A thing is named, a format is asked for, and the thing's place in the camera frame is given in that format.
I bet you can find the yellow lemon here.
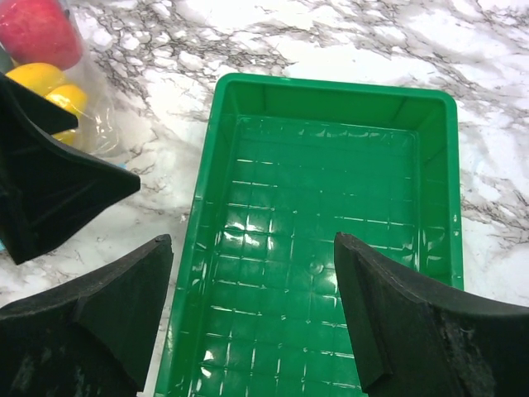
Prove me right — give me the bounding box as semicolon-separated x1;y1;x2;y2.
6;63;67;96

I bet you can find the red apple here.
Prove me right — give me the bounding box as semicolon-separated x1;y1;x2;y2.
1;0;83;70

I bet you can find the green plastic tray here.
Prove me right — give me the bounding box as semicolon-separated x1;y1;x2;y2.
155;74;464;396

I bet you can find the green avocado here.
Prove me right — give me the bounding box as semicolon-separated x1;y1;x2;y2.
0;47;14;74

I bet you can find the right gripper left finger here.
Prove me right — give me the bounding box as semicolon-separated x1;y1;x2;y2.
1;235;174;396

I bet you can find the yellow banana bunch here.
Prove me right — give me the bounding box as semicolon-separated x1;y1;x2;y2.
45;84;88;146

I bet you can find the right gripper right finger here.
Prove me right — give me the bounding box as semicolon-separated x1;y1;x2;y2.
334;233;528;396

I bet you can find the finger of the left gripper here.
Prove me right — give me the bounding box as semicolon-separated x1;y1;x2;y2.
1;119;141;265
1;76;79;135

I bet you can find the clear zip top bag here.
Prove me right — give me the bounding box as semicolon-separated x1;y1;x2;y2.
1;0;127;166

